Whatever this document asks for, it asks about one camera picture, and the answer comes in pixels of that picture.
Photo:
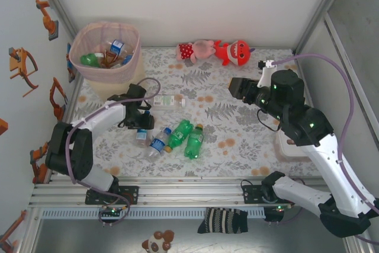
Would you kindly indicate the black beige striped sock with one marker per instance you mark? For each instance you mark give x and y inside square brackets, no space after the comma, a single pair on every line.
[222,220]

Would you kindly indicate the white square plastic box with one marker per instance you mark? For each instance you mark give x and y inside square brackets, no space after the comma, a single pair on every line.
[291,153]

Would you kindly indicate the aluminium rail frame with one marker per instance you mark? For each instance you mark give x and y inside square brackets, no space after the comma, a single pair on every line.
[189,193]

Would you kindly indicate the pink plush pig toy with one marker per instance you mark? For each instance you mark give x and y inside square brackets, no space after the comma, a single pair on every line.
[195,48]

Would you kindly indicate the pink mesh bin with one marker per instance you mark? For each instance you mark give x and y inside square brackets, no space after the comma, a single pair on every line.
[118,72]

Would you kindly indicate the clear bottle green white label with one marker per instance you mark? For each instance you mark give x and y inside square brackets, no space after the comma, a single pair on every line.
[165,101]

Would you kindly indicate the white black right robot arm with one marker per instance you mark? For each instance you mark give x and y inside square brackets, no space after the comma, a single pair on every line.
[324,158]

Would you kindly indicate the red plush shark toy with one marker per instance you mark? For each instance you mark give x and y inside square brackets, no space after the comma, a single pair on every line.
[237,51]

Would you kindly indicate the brown white plush toy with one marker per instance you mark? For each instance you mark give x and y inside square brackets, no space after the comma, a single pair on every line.
[155,244]

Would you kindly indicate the green bottle yellow cap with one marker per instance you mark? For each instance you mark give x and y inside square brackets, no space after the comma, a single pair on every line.
[180,133]
[89,60]
[194,143]

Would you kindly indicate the floral tablecloth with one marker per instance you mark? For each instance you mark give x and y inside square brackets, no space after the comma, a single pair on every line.
[242,152]

